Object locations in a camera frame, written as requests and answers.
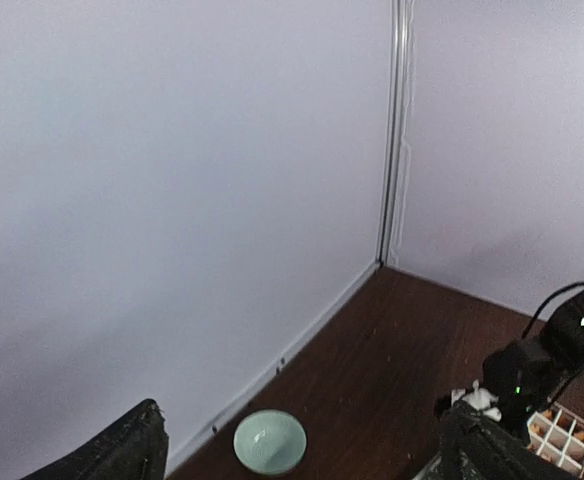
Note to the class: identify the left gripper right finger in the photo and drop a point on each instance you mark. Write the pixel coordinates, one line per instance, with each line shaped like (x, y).
(473, 446)

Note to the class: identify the pale blue ceramic bowl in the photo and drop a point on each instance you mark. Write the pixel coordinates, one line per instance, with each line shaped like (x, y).
(270, 442)

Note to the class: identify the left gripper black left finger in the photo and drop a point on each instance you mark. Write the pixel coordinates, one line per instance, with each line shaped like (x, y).
(135, 446)

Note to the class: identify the white divided cookie tin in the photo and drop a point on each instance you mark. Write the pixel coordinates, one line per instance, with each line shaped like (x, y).
(557, 436)

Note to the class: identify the right aluminium frame post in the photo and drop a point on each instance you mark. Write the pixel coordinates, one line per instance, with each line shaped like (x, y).
(398, 151)

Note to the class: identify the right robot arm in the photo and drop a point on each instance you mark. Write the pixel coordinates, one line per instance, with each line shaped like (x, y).
(530, 373)

